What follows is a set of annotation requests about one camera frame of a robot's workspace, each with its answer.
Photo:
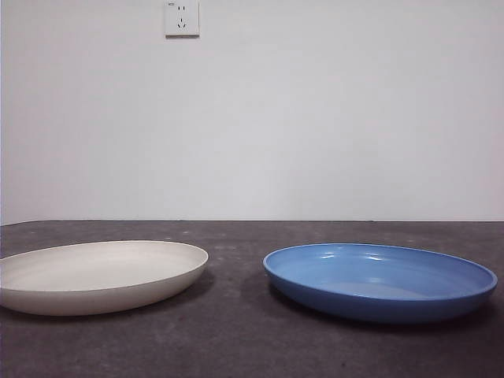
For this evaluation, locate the blue round plate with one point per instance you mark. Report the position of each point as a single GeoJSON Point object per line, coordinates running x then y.
{"type": "Point", "coordinates": [374, 283]}

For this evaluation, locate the white round plate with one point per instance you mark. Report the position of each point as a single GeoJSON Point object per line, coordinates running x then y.
{"type": "Point", "coordinates": [98, 275]}

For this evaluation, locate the white wall socket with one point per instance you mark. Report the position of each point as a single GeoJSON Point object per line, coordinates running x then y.
{"type": "Point", "coordinates": [182, 19]}

